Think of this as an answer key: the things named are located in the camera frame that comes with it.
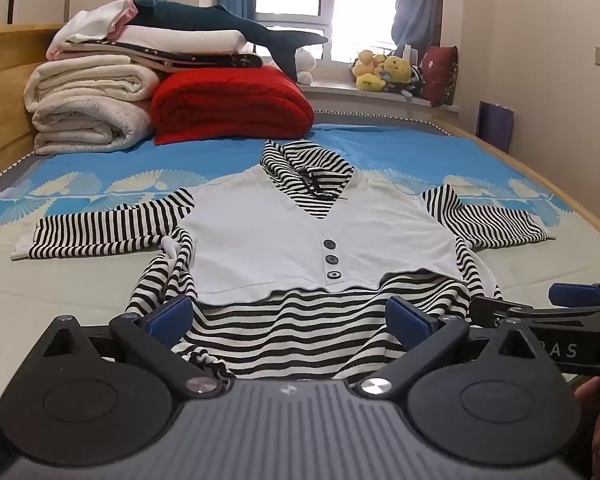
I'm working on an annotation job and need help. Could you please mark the yellow duck plush toy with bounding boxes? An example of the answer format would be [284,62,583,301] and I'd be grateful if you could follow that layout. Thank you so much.
[350,49,388,93]

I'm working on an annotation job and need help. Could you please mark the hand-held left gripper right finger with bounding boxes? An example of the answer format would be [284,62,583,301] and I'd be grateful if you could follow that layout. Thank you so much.
[357,296,551,397]

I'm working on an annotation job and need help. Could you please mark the white folded pillow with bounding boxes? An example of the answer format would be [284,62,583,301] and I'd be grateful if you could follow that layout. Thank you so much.
[115,25,248,56]

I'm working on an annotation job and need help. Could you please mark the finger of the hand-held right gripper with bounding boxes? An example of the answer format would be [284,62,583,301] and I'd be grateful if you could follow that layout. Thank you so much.
[467,298,600,332]
[549,282,600,312]

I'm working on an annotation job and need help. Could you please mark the wooden headboard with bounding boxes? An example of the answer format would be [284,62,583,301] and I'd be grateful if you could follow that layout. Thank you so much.
[0,24,66,177]

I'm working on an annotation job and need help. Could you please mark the white plush toy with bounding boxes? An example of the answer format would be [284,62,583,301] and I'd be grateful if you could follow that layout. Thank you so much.
[294,47,316,86]

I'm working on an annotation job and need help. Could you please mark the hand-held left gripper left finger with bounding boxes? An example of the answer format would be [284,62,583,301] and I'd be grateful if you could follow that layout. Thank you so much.
[32,295,232,401]

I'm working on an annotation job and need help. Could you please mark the red folded blanket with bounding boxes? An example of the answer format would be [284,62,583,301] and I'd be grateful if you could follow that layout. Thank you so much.
[150,64,316,147]

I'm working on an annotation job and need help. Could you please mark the window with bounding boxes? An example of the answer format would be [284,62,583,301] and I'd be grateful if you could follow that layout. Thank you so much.
[252,0,406,63]

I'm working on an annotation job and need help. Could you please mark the teal shark plush toy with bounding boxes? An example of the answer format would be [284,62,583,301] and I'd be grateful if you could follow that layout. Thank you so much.
[126,0,330,81]

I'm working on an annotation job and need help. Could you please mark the yellow round plush toy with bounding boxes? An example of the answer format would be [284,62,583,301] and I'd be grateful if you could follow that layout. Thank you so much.
[382,55,414,95]

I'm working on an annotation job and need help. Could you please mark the wooden bed frame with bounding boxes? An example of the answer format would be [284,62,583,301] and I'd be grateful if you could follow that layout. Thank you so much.
[427,114,600,248]

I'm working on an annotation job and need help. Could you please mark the striped and white hooded top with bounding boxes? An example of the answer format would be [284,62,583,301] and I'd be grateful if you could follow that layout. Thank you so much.
[11,139,551,381]

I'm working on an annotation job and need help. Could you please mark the dark red cushion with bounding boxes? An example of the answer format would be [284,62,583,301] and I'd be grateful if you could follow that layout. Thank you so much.
[421,44,460,108]

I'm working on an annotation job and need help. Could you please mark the white folded quilt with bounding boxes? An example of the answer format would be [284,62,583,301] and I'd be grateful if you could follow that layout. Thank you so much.
[24,56,162,156]

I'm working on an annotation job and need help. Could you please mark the white and pink cloth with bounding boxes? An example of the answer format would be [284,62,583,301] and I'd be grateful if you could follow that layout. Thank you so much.
[46,0,139,60]

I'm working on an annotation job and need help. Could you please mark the striped plush toy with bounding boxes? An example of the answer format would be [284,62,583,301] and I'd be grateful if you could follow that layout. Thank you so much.
[402,64,427,100]

